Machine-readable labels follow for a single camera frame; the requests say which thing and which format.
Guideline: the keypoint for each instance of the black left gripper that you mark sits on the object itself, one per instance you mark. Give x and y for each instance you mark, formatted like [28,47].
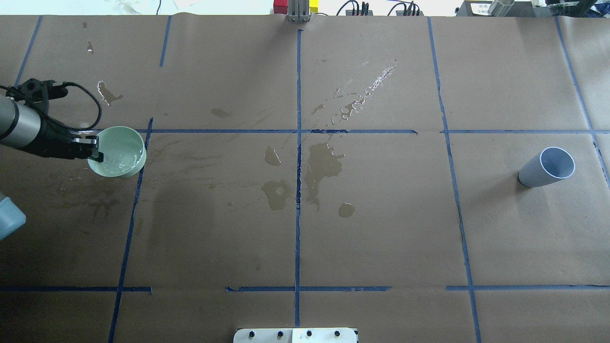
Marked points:
[51,141]

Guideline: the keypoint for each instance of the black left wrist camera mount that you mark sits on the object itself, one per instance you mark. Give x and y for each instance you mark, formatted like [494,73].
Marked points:
[36,94]

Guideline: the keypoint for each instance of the aluminium frame post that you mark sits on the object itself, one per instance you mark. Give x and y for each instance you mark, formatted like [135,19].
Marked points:
[298,11]

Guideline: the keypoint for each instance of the red block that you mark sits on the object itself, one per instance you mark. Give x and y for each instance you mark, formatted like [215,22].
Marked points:
[280,7]

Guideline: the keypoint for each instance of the mint green bowl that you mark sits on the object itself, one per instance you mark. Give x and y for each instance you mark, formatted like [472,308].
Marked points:
[124,153]

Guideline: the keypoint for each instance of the blue plastic cup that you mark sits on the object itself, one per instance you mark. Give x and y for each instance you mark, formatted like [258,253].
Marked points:
[551,165]

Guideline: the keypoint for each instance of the yellow block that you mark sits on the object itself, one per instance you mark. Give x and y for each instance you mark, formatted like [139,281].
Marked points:
[314,6]

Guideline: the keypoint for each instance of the white mast base plate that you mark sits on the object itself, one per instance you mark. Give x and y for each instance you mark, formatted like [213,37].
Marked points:
[296,335]

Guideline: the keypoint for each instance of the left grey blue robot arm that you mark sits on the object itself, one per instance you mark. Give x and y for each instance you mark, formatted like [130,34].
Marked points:
[23,129]

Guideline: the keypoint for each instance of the small metal can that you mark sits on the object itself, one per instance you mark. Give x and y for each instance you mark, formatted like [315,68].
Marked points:
[500,8]

